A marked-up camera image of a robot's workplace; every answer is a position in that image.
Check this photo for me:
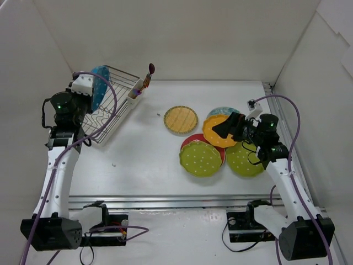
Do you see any white cutlery holder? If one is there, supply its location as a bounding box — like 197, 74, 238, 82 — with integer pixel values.
127, 79, 143, 109

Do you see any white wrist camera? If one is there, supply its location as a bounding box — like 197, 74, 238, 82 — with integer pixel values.
245, 100, 263, 120
71, 74, 93, 97

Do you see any yellow polka dot bowl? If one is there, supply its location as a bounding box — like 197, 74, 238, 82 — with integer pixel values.
202, 114, 237, 148

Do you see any blue polka dot bowl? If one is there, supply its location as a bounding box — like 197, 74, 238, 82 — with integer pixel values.
92, 65, 110, 112

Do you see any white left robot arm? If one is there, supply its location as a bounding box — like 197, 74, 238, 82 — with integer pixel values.
20, 88, 92, 251

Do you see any aluminium right side rail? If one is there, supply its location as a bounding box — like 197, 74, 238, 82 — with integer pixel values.
265, 79, 352, 264

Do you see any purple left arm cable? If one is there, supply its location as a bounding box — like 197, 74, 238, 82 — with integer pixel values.
19, 71, 149, 265

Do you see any aluminium front rail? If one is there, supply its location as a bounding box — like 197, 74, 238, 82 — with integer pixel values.
68, 194, 270, 210

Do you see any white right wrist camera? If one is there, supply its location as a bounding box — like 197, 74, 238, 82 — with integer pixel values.
245, 100, 263, 120

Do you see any aluminium rail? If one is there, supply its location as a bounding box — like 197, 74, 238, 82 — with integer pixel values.
68, 194, 270, 210
265, 79, 352, 264

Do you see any red plate with teal flower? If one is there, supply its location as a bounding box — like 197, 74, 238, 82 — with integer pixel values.
180, 134, 226, 165

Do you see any green polka dot bowl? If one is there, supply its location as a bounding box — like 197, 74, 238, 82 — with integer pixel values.
226, 141, 264, 177
179, 141, 222, 178

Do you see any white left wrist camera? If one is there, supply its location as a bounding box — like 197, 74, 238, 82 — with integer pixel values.
71, 74, 93, 97

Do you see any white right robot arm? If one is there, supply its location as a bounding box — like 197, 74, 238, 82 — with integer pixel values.
212, 113, 335, 264

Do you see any woven bamboo pattern plate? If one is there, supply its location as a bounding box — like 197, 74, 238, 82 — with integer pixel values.
163, 105, 199, 135

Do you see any metal wire dish rack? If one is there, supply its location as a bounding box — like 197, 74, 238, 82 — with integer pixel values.
73, 65, 143, 146

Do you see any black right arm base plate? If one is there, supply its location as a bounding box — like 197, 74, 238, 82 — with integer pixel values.
221, 200, 277, 253

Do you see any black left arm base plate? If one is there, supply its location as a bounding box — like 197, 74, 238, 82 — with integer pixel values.
71, 201, 129, 247

